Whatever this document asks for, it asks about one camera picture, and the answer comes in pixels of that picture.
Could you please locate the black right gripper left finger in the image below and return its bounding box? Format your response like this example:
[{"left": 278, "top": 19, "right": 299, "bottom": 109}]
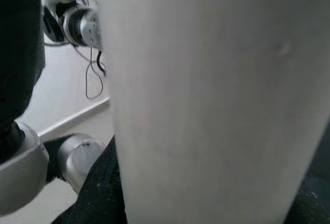
[{"left": 55, "top": 134, "right": 128, "bottom": 224}]

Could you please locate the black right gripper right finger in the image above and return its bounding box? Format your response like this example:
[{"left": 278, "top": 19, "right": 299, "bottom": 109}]
[{"left": 287, "top": 174, "right": 330, "bottom": 224}]

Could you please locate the white plastic table leg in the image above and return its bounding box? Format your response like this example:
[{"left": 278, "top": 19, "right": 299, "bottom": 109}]
[{"left": 97, "top": 0, "right": 330, "bottom": 224}]

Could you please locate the black cable bundle with plug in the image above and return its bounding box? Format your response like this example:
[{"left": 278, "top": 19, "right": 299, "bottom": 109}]
[{"left": 74, "top": 0, "right": 108, "bottom": 100}]

